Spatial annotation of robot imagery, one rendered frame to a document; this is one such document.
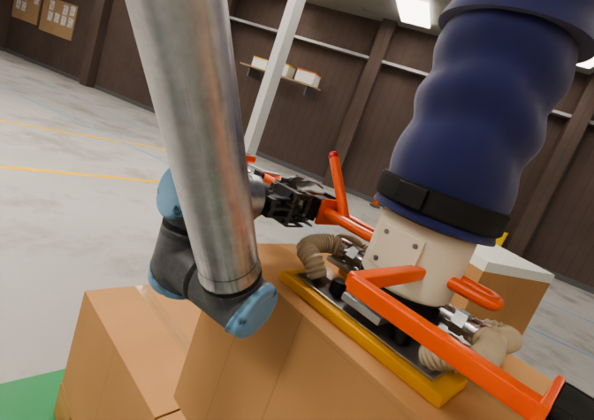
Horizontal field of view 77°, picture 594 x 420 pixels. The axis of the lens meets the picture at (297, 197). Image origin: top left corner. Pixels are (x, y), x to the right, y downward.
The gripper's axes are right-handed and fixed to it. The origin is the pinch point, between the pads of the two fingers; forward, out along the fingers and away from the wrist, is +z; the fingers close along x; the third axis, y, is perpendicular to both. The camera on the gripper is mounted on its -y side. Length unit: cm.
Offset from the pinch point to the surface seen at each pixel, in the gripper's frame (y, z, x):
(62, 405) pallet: -64, -16, -110
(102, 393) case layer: -39, -16, -83
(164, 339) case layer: -37, -1, -65
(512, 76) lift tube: 33.0, -8.9, 32.3
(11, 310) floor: -139, -18, -119
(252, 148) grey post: -247, 187, -29
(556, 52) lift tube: 36, -6, 37
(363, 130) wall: -475, 689, 40
